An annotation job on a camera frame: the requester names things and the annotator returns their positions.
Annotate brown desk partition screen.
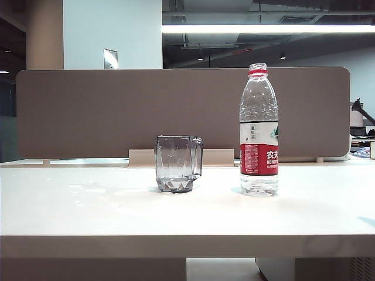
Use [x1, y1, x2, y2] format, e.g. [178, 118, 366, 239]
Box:
[15, 67, 352, 163]

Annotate clear grey faceted plastic mug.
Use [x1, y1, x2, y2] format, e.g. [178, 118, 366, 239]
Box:
[155, 135, 204, 194]

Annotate long white ceiling light strip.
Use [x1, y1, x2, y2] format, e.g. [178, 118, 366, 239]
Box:
[161, 23, 375, 35]

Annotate red label mineral water bottle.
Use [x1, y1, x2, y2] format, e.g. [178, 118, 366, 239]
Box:
[238, 62, 280, 198]

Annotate silver wall plaque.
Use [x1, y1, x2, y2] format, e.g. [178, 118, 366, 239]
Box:
[103, 48, 119, 70]

